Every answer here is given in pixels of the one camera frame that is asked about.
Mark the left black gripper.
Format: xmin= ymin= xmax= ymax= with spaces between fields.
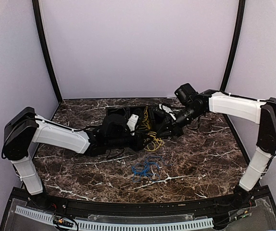
xmin=107 ymin=129 xmax=153 ymax=152

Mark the black three-compartment bin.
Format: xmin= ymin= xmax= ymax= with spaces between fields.
xmin=106 ymin=104 xmax=177 ymax=135

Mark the blue cable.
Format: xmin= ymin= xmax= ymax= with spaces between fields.
xmin=130 ymin=155 xmax=174 ymax=182

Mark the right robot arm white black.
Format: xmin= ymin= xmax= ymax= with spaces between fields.
xmin=167 ymin=83 xmax=276 ymax=209

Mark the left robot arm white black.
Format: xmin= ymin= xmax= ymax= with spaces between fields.
xmin=1 ymin=107 xmax=148 ymax=210

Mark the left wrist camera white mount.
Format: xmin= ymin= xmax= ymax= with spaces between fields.
xmin=127 ymin=114 xmax=139 ymax=136

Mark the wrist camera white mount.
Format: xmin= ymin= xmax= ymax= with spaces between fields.
xmin=127 ymin=114 xmax=139 ymax=136
xmin=156 ymin=103 xmax=176 ymax=120

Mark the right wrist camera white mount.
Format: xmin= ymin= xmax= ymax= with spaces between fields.
xmin=156 ymin=103 xmax=176 ymax=120

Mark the white slotted cable duct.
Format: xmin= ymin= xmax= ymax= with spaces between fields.
xmin=15 ymin=206 xmax=214 ymax=231

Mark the black front rail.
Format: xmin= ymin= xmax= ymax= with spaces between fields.
xmin=6 ymin=187 xmax=256 ymax=218

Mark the right black frame post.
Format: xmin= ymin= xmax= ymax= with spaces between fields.
xmin=220 ymin=0 xmax=246 ymax=91

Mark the black frame post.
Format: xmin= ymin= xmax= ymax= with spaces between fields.
xmin=32 ymin=0 xmax=63 ymax=104
xmin=220 ymin=0 xmax=246 ymax=91

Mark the left black frame post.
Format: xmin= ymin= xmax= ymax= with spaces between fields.
xmin=32 ymin=0 xmax=63 ymax=104

